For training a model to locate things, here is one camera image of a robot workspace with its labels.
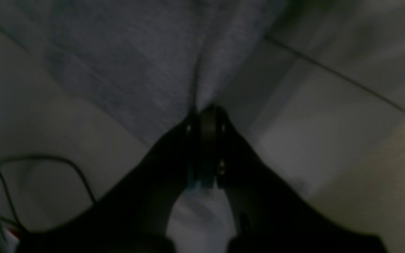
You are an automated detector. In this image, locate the black cable on table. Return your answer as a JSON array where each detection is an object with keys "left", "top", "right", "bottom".
[{"left": 0, "top": 155, "right": 97, "bottom": 232}]

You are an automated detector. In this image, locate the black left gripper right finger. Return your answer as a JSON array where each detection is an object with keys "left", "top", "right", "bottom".
[{"left": 217, "top": 107, "right": 387, "bottom": 253}]

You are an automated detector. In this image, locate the grey T-shirt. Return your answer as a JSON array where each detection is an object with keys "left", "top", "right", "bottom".
[{"left": 0, "top": 0, "right": 288, "bottom": 144}]

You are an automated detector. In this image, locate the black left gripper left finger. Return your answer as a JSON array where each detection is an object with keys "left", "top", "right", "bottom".
[{"left": 16, "top": 114, "right": 197, "bottom": 253}]

